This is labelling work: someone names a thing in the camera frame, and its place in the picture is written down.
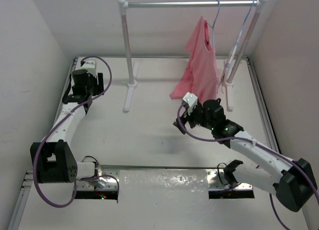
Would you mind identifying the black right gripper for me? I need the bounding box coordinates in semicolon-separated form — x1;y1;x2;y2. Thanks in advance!
173;103;214;134

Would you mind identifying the pink t shirt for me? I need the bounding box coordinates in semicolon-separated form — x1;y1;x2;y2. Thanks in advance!
170;16;219;103

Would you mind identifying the blue wire hanger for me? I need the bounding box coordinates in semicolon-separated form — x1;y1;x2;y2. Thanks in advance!
205;0;221;48

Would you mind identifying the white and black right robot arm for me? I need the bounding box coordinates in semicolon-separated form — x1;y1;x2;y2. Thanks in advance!
174;93;319;212

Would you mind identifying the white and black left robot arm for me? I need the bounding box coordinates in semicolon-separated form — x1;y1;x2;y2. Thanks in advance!
36;69;104;183

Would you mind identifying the white front cover panel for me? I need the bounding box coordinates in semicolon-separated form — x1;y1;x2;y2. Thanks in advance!
17;168;310;230

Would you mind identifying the white clothes rack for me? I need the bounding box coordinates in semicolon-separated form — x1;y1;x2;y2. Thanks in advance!
117;0;268;112

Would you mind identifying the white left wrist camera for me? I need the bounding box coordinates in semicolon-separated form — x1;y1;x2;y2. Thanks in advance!
80;59;97;77

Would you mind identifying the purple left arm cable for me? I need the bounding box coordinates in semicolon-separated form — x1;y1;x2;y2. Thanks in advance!
32;55;120;209

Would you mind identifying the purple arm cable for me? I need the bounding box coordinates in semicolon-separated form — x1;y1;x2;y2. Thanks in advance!
32;55;120;209
176;102;319;230

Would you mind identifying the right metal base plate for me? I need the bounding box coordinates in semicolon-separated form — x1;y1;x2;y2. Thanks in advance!
206;169;253;191

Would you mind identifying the metal base plate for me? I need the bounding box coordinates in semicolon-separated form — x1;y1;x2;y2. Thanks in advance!
206;169;253;191
77;170;120;191

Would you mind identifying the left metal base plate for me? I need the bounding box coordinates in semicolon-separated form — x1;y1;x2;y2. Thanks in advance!
77;170;120;191

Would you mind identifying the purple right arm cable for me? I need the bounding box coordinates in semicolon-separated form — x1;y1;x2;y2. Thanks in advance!
176;102;319;230

